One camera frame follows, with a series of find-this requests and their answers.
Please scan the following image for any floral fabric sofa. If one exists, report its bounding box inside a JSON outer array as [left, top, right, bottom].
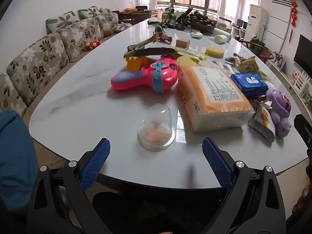
[[0, 6, 133, 119]]

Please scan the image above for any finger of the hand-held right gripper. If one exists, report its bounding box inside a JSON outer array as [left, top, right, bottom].
[[294, 114, 312, 156]]

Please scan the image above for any green potted plant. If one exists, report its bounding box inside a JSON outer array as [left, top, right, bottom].
[[240, 36, 273, 59]]

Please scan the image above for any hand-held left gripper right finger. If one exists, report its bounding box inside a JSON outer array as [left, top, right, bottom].
[[202, 137, 287, 234]]

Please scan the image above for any clear glass dome cup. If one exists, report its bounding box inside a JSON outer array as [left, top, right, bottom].
[[138, 104, 176, 152]]

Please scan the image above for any red hanging lantern string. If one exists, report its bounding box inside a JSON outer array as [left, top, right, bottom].
[[289, 1, 298, 43]]

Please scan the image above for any silver snack packet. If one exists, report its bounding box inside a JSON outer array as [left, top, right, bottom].
[[248, 105, 276, 144]]

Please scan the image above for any floral throw pillow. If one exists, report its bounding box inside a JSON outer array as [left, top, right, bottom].
[[46, 11, 81, 33], [111, 22, 133, 33]]

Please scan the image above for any orange tissue pack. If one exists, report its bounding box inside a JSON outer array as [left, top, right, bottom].
[[177, 65, 255, 134]]

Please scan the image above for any wooden side table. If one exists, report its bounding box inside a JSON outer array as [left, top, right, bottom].
[[119, 5, 159, 24]]

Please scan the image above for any red plush toy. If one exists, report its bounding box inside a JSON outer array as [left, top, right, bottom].
[[84, 40, 101, 51]]

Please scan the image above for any blue cardboard box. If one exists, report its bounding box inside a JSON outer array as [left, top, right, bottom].
[[230, 73, 269, 97]]

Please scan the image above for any green box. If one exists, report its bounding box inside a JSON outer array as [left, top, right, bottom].
[[161, 8, 176, 25]]

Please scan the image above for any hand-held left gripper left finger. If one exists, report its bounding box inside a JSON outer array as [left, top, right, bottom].
[[27, 138, 111, 234]]

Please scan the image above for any white standing air conditioner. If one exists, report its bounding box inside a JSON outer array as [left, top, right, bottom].
[[245, 4, 269, 42]]

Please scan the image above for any oval yellow sponge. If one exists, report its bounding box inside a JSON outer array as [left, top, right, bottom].
[[205, 47, 225, 58]]

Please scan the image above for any black oblong strip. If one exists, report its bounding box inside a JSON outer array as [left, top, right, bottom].
[[133, 47, 176, 56]]

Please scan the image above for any purple plush toy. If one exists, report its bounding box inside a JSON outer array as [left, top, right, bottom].
[[265, 89, 292, 138]]

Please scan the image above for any black flat television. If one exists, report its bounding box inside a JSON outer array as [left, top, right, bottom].
[[293, 34, 312, 75]]

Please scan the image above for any pink toy gun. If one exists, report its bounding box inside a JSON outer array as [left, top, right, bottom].
[[110, 57, 179, 93]]

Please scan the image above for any red green snack wrapper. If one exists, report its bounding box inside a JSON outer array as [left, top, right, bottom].
[[155, 26, 173, 44]]

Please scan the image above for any small flower pot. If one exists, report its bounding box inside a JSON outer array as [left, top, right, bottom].
[[272, 51, 286, 67]]

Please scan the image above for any large yellow sponge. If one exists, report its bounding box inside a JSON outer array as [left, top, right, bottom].
[[176, 55, 198, 67]]

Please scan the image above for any orange crumpled wrapper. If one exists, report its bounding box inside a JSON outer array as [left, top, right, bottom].
[[123, 55, 150, 72]]

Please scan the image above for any yellow food wrapper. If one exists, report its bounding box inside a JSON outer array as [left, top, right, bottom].
[[172, 46, 208, 61]]

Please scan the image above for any person's right hand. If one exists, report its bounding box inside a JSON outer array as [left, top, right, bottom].
[[292, 183, 312, 215]]

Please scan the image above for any clear plastic container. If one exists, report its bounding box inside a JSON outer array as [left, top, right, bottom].
[[216, 19, 232, 33]]

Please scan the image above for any small cardboard box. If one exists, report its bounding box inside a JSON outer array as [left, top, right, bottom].
[[176, 38, 191, 48]]

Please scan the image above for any pile of dark items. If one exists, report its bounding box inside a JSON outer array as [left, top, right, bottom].
[[176, 8, 218, 35]]

